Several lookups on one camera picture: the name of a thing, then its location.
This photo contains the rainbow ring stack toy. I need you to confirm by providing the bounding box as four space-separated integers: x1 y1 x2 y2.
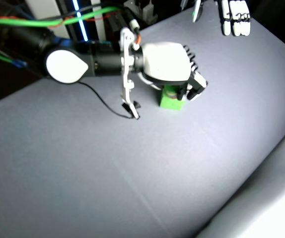
163 89 179 100

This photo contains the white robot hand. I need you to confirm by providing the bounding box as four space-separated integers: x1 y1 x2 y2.
192 0 252 37
141 41 209 102

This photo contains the green cube block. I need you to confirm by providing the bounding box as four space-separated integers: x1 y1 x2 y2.
159 85 186 112

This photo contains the thin black cable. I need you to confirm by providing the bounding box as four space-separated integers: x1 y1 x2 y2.
79 81 135 119

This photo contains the grey table cloth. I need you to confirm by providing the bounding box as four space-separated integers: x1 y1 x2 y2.
0 0 285 238

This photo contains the blue light strip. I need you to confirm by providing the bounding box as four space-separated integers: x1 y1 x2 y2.
72 0 88 42

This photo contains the thick green cable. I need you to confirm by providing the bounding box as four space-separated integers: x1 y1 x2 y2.
0 6 122 28

